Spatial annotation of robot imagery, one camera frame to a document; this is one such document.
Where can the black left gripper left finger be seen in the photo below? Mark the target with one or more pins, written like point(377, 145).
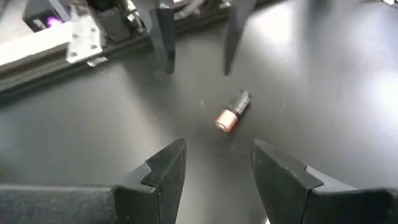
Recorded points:
point(93, 205)

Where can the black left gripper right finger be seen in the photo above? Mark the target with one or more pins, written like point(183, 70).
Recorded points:
point(311, 202)

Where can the silver metal corner bracket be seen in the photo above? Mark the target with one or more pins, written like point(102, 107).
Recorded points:
point(84, 37)

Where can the dark grey mount block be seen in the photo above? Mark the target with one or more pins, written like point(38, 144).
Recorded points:
point(118, 25)

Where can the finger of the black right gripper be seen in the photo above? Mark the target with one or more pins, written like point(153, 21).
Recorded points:
point(164, 37)
point(236, 28)

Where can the copper-top black AA battery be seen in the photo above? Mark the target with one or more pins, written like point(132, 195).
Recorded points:
point(231, 115)

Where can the white frame beam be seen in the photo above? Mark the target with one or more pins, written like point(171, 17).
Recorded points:
point(31, 46)

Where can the black camera box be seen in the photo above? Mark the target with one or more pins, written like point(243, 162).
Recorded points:
point(40, 15)

